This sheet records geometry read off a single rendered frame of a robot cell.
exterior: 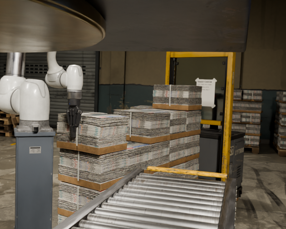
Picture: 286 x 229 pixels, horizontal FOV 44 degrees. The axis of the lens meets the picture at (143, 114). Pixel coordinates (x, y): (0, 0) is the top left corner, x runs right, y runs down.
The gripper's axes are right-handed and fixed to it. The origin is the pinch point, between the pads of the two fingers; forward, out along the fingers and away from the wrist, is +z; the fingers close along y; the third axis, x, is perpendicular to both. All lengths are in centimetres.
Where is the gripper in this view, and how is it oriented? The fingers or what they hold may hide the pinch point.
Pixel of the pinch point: (73, 131)
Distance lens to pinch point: 224.4
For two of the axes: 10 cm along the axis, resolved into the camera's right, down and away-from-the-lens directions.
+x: -5.6, 0.4, -8.3
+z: -0.4, 10.0, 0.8
